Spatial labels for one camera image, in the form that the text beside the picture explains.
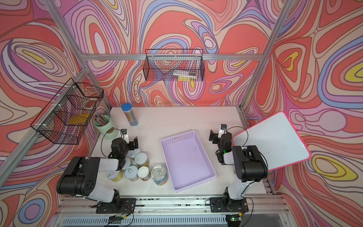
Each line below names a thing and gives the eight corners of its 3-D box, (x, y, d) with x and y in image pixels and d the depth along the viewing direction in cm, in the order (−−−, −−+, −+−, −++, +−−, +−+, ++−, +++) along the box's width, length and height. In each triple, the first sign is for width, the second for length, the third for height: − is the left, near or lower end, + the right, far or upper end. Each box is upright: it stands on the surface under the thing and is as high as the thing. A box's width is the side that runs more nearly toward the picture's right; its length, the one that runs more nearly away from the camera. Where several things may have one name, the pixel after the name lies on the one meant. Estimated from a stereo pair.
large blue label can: (153, 185, 81) (150, 179, 73) (155, 171, 86) (152, 164, 78) (167, 185, 81) (165, 179, 73) (168, 171, 86) (167, 164, 78)
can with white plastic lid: (139, 180, 83) (136, 177, 78) (141, 170, 87) (138, 165, 82) (149, 180, 83) (147, 177, 78) (151, 170, 87) (149, 165, 82)
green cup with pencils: (102, 139, 101) (90, 125, 88) (107, 128, 108) (96, 113, 95) (116, 139, 101) (106, 125, 88) (120, 128, 108) (111, 113, 95)
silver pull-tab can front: (126, 181, 84) (123, 177, 79) (129, 169, 89) (126, 165, 84) (138, 181, 84) (136, 177, 79) (141, 169, 89) (138, 165, 84)
